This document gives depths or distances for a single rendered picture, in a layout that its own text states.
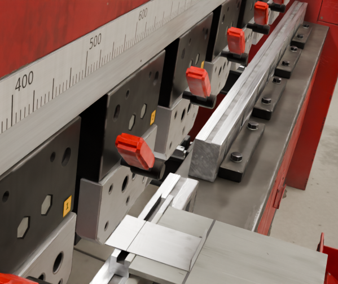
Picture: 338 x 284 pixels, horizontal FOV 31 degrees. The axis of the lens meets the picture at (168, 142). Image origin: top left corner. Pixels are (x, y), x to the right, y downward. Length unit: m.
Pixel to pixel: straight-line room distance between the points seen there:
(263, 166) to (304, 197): 1.75
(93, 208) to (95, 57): 0.16
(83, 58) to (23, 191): 0.10
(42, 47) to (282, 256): 0.64
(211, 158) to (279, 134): 0.37
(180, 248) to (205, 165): 0.45
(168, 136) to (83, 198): 0.21
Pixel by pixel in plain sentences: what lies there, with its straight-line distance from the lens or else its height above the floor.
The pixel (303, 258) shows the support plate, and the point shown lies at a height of 1.00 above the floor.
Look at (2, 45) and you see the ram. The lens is 0.34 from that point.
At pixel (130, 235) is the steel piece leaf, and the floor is 1.00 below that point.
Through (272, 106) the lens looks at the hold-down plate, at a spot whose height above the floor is 0.90.
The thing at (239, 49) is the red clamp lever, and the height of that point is 1.28.
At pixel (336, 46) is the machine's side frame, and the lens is 2.97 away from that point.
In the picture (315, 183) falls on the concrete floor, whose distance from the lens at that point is 3.37.
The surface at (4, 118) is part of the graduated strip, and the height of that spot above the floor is 1.38.
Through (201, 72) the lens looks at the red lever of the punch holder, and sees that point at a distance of 0.66.
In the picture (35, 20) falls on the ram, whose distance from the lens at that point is 0.36.
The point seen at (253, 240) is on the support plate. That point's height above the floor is 1.00.
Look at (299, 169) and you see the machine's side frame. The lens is 3.21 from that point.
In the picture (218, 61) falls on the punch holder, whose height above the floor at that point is 1.25.
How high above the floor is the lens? 1.53
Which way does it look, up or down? 26 degrees down
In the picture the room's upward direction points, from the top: 9 degrees clockwise
